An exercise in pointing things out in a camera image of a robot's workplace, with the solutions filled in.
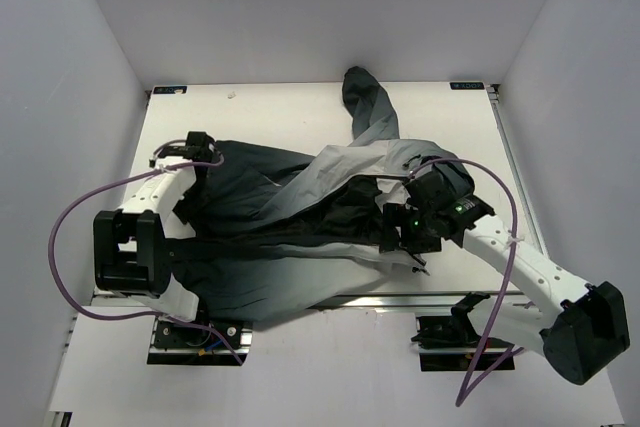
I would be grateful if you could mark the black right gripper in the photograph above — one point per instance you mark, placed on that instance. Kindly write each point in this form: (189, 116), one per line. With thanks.
(398, 215)

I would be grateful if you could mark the dark navy and grey jacket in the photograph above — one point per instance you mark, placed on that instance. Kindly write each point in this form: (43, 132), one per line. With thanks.
(278, 231)

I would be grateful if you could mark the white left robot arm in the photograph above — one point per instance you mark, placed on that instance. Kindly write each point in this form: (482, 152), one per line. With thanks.
(131, 257)

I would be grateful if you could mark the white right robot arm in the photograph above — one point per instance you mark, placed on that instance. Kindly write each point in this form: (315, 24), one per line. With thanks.
(578, 327)

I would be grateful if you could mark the blue label sticker left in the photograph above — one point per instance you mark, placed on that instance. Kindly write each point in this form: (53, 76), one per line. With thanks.
(169, 90)

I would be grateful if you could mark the blue label sticker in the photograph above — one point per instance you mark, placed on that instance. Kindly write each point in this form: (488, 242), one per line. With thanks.
(466, 85)
(169, 90)

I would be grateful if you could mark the blue label sticker right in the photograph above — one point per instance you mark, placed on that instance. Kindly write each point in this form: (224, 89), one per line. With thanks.
(466, 85)

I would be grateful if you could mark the aluminium front table rail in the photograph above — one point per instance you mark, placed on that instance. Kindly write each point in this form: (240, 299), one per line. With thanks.
(386, 302)

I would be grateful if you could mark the aluminium right side rail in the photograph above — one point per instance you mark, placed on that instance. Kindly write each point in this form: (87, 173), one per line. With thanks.
(493, 91)

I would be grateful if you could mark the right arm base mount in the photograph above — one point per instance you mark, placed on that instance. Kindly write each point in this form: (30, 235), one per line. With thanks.
(448, 342)

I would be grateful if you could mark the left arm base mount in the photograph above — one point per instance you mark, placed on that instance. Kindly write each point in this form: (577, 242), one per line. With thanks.
(175, 345)

